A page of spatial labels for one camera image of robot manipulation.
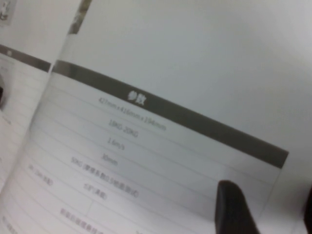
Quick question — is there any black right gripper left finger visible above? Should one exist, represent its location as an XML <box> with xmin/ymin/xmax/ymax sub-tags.
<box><xmin>214</xmin><ymin>180</ymin><xmax>260</xmax><ymax>234</ymax></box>

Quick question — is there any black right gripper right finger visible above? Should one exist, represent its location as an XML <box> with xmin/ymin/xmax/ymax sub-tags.
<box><xmin>304</xmin><ymin>190</ymin><xmax>312</xmax><ymax>231</ymax></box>

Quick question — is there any white product catalogue book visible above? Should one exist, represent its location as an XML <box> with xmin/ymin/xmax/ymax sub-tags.
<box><xmin>0</xmin><ymin>0</ymin><xmax>312</xmax><ymax>234</ymax></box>

